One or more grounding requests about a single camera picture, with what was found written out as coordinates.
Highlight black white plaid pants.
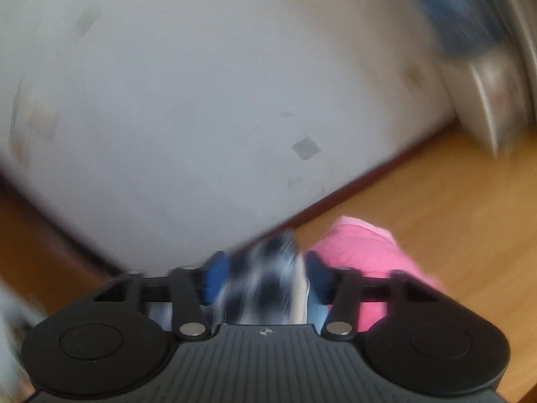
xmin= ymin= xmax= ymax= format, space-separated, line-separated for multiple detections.
xmin=210 ymin=229 xmax=311 ymax=326

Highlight pink floral blanket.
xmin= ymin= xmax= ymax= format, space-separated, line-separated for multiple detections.
xmin=312 ymin=215 xmax=447 ymax=332

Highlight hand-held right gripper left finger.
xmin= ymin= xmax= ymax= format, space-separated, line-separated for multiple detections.
xmin=92 ymin=251 xmax=231 ymax=341

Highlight white water dispenser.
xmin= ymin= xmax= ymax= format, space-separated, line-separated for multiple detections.
xmin=440 ymin=50 xmax=537 ymax=160

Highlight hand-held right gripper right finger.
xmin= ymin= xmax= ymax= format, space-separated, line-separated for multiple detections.
xmin=306 ymin=251 xmax=445 ymax=341

